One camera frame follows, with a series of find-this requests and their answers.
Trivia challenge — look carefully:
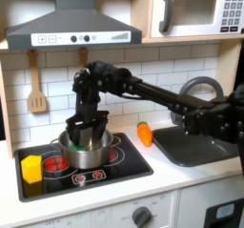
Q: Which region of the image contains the steel pot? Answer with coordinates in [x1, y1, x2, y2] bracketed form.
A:
[50, 128, 122, 170]

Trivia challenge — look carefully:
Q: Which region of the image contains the yellow hexagonal block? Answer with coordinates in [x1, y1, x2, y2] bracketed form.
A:
[20, 155, 44, 184]

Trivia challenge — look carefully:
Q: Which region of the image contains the white toy microwave door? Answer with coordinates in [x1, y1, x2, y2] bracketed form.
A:
[150, 0, 244, 39]

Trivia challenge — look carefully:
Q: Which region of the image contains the orange toy carrot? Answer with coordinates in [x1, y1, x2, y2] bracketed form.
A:
[136, 120, 153, 148]

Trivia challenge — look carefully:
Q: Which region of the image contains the black stove cooktop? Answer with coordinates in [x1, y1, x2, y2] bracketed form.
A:
[13, 132, 154, 203]

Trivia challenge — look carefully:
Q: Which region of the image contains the wooden slotted spatula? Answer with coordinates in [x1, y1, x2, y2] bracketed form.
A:
[27, 49, 49, 114]

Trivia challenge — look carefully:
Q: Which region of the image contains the wooden spoon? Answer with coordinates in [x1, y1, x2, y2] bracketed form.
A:
[78, 47, 90, 70]

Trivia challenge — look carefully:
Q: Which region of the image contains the dark grey sink basin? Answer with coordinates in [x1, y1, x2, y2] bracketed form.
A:
[152, 125, 240, 168]

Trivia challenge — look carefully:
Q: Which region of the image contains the grey range hood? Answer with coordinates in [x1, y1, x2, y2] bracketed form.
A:
[5, 0, 143, 51]

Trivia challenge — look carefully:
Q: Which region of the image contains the grey oven knob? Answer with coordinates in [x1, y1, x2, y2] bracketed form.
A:
[131, 205, 153, 228]

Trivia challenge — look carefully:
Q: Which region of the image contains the dark grey tap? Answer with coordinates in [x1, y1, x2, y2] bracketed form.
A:
[170, 75, 225, 126]

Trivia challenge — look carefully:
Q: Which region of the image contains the white kitchen base cabinet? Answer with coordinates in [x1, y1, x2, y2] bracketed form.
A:
[0, 174, 244, 228]

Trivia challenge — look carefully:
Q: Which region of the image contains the black dishwasher handle panel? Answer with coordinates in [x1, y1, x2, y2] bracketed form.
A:
[203, 197, 244, 228]

